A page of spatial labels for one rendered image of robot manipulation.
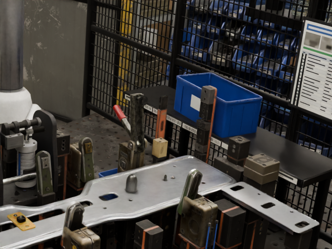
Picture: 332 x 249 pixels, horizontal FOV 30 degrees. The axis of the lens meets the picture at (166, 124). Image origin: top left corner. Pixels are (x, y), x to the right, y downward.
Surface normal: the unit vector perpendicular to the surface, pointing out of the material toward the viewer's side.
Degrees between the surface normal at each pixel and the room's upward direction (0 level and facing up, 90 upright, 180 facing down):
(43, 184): 78
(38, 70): 92
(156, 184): 0
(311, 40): 90
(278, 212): 0
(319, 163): 0
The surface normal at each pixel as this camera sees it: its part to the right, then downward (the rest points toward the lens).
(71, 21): -0.55, 0.23
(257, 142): 0.10, -0.93
